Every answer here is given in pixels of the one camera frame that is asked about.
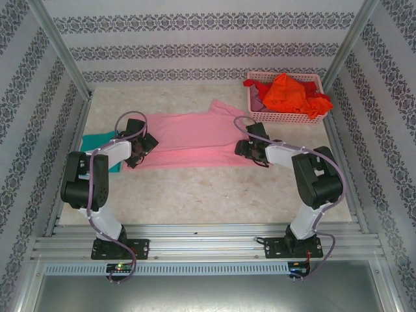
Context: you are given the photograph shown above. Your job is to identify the pink plastic basket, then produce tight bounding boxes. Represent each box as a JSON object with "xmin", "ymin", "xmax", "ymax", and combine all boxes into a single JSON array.
[{"xmin": 246, "ymin": 71, "xmax": 325, "ymax": 126}]

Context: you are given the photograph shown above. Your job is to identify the pink t-shirt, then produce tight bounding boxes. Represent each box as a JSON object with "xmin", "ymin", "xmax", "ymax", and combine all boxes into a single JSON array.
[{"xmin": 122, "ymin": 98, "xmax": 270, "ymax": 170}]

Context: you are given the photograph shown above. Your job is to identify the teal folded t-shirt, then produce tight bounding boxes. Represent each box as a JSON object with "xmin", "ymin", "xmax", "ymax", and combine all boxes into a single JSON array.
[{"xmin": 81, "ymin": 131, "xmax": 124, "ymax": 173}]

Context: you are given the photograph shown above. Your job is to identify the mauve t-shirt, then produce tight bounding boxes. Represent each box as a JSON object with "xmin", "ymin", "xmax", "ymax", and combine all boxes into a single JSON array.
[{"xmin": 250, "ymin": 90, "xmax": 270, "ymax": 113}]

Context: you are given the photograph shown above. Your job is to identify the red t-shirt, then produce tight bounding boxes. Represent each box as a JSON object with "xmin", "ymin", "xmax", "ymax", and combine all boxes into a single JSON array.
[{"xmin": 243, "ymin": 79, "xmax": 328, "ymax": 100}]

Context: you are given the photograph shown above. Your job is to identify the orange t-shirt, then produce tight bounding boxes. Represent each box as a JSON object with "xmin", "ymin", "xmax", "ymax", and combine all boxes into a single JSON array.
[{"xmin": 262, "ymin": 73, "xmax": 335, "ymax": 120}]

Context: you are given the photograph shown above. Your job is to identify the sheet metal tray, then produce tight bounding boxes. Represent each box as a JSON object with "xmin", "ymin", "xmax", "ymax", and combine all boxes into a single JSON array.
[{"xmin": 19, "ymin": 256, "xmax": 400, "ymax": 312}]

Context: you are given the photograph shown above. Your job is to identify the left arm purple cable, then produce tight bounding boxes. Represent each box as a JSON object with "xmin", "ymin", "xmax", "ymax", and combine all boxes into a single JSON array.
[{"xmin": 84, "ymin": 110, "xmax": 151, "ymax": 284}]

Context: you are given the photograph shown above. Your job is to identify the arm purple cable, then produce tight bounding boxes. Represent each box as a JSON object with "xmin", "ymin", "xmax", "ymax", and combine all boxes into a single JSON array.
[
  {"xmin": 233, "ymin": 115, "xmax": 348, "ymax": 281},
  {"xmin": 84, "ymin": 110, "xmax": 151, "ymax": 284}
]

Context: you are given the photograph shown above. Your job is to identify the aluminium side rail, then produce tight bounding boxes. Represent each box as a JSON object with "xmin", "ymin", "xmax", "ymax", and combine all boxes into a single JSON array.
[
  {"xmin": 44, "ymin": 92, "xmax": 95, "ymax": 237},
  {"xmin": 320, "ymin": 92, "xmax": 370, "ymax": 235}
]

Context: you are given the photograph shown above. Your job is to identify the aluminium mounting rail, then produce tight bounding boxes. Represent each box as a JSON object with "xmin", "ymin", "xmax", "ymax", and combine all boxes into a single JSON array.
[{"xmin": 31, "ymin": 222, "xmax": 386, "ymax": 261}]

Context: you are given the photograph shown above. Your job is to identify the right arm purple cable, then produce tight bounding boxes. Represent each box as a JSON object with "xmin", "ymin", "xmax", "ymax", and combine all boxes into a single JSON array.
[{"xmin": 233, "ymin": 115, "xmax": 348, "ymax": 281}]

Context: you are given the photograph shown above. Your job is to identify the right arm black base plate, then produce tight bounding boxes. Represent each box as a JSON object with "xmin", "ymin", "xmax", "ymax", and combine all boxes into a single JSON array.
[{"xmin": 264, "ymin": 236, "xmax": 323, "ymax": 260}]

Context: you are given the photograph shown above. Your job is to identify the aluminium frame post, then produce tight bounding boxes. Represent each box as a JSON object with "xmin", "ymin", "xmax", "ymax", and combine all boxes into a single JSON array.
[
  {"xmin": 27, "ymin": 0, "xmax": 94, "ymax": 98},
  {"xmin": 320, "ymin": 0, "xmax": 380, "ymax": 94}
]

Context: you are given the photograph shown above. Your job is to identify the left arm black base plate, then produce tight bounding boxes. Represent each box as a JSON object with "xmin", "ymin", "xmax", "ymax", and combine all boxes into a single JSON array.
[{"xmin": 90, "ymin": 239, "xmax": 151, "ymax": 261}]

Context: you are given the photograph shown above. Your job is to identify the grey slotted cable duct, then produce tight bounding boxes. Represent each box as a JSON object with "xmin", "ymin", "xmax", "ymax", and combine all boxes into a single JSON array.
[{"xmin": 44, "ymin": 262, "xmax": 290, "ymax": 276}]

